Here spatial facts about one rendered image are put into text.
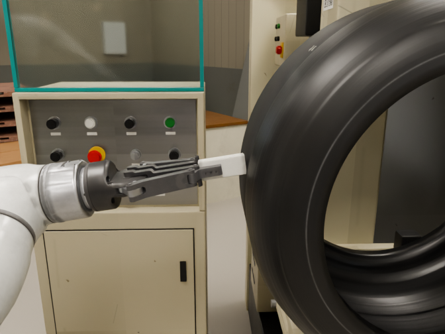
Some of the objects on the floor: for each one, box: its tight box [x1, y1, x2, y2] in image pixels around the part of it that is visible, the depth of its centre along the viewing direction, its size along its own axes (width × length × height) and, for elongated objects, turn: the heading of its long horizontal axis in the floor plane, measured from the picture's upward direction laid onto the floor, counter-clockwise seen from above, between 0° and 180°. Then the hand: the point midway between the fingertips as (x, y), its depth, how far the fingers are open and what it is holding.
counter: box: [205, 110, 248, 204], centre depth 464 cm, size 70×219×74 cm, turn 32°
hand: (222, 167), depth 62 cm, fingers closed
